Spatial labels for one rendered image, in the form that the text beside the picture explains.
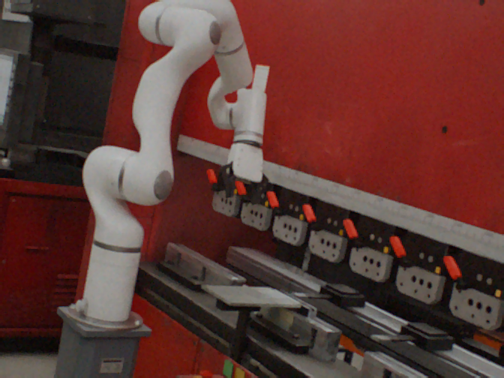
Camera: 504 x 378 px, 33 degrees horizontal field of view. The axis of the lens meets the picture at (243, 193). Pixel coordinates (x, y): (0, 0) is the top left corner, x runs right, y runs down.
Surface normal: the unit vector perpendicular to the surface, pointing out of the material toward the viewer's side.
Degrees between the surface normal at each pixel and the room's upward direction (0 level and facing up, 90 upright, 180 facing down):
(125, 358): 90
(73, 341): 90
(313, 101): 90
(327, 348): 90
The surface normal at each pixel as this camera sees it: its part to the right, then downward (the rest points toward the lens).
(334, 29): -0.83, -0.10
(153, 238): 0.52, 0.20
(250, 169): 0.61, -0.04
